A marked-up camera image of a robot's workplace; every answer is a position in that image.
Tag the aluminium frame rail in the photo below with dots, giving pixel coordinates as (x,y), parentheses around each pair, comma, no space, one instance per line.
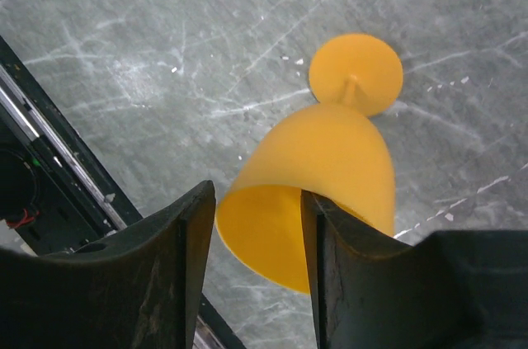
(53,154)

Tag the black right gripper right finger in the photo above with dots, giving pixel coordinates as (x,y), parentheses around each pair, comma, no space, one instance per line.
(454,289)

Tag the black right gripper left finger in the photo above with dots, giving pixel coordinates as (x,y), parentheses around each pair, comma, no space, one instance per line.
(138,288)

